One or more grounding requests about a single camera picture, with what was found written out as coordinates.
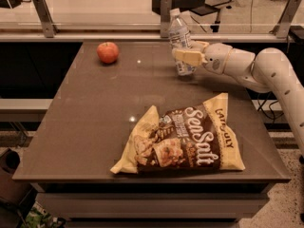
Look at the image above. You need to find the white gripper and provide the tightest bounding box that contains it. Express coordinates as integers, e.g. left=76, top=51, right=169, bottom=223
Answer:
left=172, top=41, right=233, bottom=75

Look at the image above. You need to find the clear plastic water bottle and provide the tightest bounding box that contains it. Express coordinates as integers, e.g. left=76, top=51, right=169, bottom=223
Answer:
left=168, top=9, right=195, bottom=76

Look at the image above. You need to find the red apple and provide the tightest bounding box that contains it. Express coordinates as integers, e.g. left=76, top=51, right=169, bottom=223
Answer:
left=97, top=42, right=119, bottom=64

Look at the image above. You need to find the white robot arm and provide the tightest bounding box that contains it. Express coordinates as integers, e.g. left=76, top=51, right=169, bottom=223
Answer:
left=172, top=41, right=304, bottom=155

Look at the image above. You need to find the sea salt chips bag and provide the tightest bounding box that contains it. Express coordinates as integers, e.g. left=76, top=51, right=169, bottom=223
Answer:
left=111, top=93, right=245, bottom=174

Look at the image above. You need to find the glass barrier panel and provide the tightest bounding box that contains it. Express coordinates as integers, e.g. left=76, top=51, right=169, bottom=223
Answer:
left=0, top=0, right=304, bottom=31

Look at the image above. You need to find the green patterned bag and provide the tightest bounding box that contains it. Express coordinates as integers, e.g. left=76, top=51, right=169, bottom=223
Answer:
left=20, top=201, right=67, bottom=228

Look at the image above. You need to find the dark bin on floor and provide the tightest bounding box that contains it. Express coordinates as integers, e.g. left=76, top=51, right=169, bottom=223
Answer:
left=0, top=149, right=31, bottom=204

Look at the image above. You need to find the middle metal glass bracket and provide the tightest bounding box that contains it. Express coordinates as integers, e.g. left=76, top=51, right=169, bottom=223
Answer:
left=160, top=0, right=172, bottom=38

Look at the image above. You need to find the metal glass bracket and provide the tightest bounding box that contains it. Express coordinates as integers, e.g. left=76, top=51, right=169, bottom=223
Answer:
left=32, top=0, right=57, bottom=38
left=272, top=0, right=302, bottom=39
left=160, top=0, right=172, bottom=38

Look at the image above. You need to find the black cable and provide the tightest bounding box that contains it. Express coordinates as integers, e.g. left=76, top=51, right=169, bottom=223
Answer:
left=256, top=92, right=286, bottom=122

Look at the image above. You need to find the right metal glass bracket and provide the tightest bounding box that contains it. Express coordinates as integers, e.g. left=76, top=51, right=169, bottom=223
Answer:
left=272, top=0, right=302, bottom=39

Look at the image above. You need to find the left metal glass bracket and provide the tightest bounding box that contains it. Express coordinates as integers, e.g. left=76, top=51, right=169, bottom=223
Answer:
left=32, top=0, right=57, bottom=38

